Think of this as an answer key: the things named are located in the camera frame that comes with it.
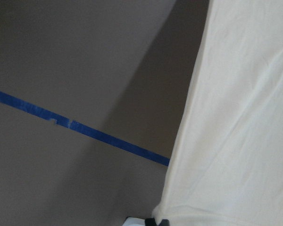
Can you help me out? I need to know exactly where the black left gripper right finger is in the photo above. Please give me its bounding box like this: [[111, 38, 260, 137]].
[[159, 219, 170, 226]]

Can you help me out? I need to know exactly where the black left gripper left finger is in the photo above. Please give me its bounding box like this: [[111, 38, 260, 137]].
[[145, 218, 157, 226]]

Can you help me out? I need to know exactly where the cream long-sleeve printed shirt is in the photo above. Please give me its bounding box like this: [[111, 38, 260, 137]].
[[152, 0, 283, 226]]

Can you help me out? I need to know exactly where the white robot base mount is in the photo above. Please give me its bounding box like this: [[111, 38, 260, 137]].
[[122, 217, 145, 226]]

